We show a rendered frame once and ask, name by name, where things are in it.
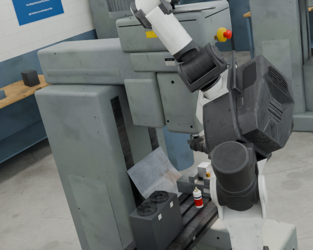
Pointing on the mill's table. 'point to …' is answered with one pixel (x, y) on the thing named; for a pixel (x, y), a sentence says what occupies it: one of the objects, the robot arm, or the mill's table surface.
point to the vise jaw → (208, 178)
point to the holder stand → (156, 221)
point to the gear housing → (154, 61)
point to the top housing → (128, 32)
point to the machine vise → (192, 183)
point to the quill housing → (178, 104)
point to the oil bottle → (197, 198)
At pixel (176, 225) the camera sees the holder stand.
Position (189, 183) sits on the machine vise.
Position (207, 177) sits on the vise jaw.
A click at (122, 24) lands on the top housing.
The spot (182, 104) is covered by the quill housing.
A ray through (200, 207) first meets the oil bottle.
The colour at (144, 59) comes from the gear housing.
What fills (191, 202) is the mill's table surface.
